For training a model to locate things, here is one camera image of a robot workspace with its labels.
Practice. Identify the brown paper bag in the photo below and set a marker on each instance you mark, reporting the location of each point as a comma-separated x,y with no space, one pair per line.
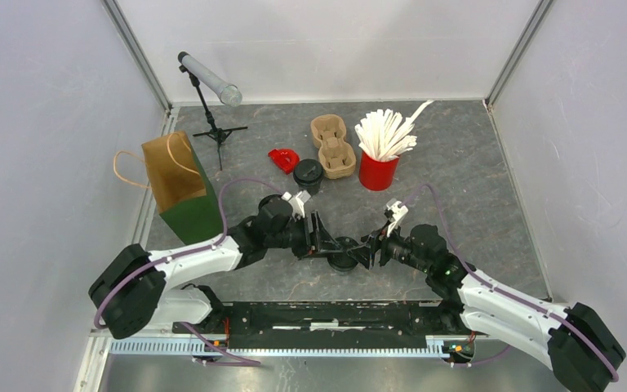
172,170

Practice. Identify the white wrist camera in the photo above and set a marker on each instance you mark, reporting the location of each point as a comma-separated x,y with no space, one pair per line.
395,211
297,202

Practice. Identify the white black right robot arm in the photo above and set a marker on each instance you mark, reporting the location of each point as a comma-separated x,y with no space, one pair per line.
570,340

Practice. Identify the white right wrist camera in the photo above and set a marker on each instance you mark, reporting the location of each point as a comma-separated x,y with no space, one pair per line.
395,211

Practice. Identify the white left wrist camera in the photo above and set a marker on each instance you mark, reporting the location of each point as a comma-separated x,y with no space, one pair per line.
297,202

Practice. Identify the dark translucent cup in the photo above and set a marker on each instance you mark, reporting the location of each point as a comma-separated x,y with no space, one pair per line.
343,262
308,174

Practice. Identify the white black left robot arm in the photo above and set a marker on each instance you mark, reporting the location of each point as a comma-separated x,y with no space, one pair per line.
140,290

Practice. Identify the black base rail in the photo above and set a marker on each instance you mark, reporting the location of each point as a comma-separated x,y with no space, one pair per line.
332,325

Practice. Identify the brown cardboard cup carrier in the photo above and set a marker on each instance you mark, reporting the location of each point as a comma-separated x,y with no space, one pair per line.
335,153

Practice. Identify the red cylindrical straw holder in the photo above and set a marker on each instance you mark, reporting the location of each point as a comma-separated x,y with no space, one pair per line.
375,175

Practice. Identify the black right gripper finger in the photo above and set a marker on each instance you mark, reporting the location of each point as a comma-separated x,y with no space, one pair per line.
375,239
365,254

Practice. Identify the grey microphone on stand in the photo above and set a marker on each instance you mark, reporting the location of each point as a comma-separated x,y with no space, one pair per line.
227,93

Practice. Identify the green bag holder block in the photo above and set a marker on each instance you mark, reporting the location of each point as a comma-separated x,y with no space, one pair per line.
196,216

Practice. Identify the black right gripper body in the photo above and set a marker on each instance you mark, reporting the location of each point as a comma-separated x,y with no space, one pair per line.
395,247

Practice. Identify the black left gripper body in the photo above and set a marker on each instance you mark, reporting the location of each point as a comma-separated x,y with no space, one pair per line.
300,238

